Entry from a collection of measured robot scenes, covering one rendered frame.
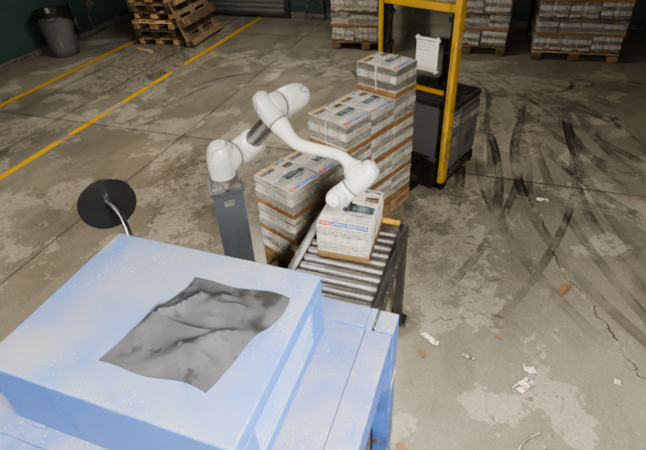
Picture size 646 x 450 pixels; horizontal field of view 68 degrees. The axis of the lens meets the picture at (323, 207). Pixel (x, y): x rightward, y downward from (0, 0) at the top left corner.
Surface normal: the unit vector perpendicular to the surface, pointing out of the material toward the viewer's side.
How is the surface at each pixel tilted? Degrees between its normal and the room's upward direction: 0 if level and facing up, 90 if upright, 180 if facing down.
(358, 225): 5
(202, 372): 15
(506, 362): 0
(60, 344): 0
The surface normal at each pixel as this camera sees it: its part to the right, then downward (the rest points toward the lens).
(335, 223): -0.05, -0.76
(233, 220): 0.30, 0.55
